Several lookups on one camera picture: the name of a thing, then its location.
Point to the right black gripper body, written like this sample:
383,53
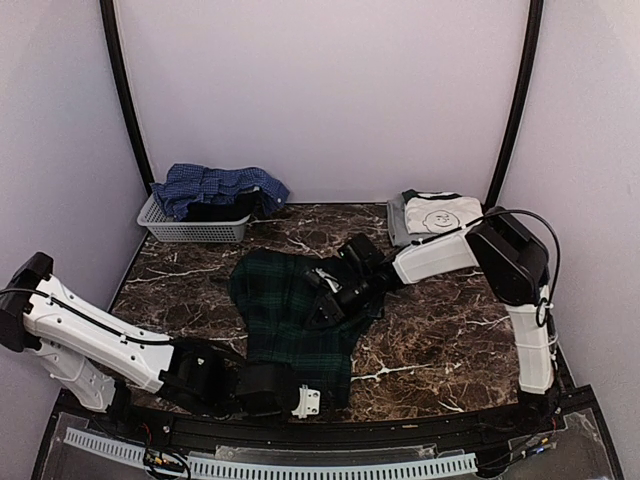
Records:
330,299

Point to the dark green plaid garment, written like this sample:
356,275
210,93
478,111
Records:
274,299

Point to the white and green raglan shirt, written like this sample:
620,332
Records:
438,212

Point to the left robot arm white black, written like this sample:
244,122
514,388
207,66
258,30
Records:
99,357

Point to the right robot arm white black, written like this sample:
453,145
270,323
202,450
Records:
513,260

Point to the white perforated laundry basket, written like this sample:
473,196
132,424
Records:
166,229

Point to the folded grey polo shirt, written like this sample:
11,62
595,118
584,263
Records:
397,230

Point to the black garment in basket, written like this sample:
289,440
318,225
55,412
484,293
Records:
242,206

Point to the blue checkered shirt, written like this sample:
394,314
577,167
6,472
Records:
191,184

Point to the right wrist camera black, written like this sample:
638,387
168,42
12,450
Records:
361,255

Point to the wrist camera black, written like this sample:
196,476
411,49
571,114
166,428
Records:
267,389
361,255

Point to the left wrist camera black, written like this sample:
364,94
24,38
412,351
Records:
267,389

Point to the white slotted cable duct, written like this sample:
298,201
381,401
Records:
251,463

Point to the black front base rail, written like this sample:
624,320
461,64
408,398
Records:
456,431

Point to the right black frame post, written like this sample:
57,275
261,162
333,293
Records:
521,89

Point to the black frame post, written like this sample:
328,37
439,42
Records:
521,89
124,93

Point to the left black frame post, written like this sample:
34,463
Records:
124,93

